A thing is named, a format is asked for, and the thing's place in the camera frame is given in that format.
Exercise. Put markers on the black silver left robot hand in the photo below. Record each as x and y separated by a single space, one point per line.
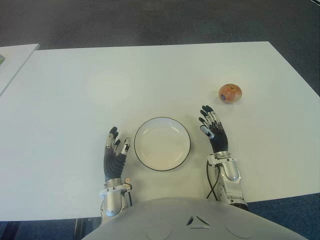
113 165

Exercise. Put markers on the red yellow apple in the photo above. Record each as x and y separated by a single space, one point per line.
230 93

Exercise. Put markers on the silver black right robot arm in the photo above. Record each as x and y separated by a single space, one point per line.
231 172

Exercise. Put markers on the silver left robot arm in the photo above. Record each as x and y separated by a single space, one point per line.
112 200

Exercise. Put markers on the white plate with black rim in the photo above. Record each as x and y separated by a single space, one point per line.
162 145

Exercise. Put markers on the grey table leg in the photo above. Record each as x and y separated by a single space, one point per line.
87 221

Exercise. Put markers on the grey robot torso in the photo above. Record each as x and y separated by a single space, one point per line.
175 220

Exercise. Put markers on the white side table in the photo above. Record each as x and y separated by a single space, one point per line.
15 62

